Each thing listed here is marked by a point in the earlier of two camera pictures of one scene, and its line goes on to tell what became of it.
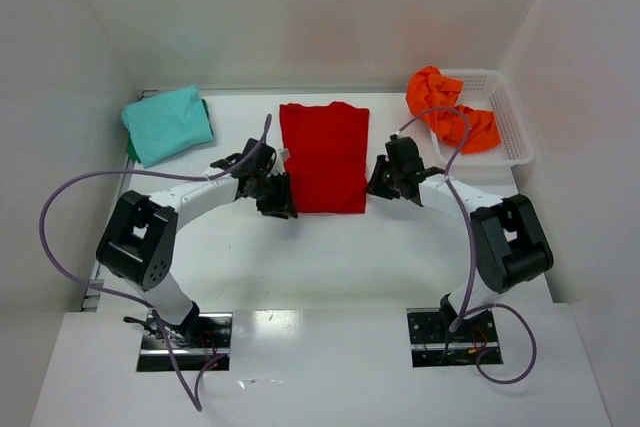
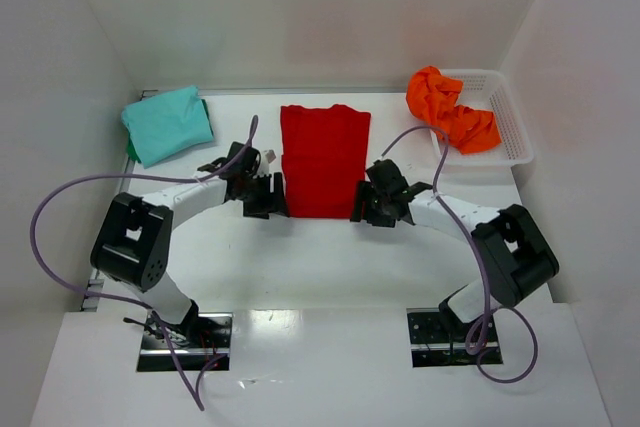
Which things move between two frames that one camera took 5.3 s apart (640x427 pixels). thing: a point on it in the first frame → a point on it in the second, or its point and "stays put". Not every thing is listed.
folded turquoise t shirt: (166, 126) stays put
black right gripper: (383, 180) → (373, 204)
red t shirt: (326, 146) stays put
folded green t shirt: (131, 151) stays put
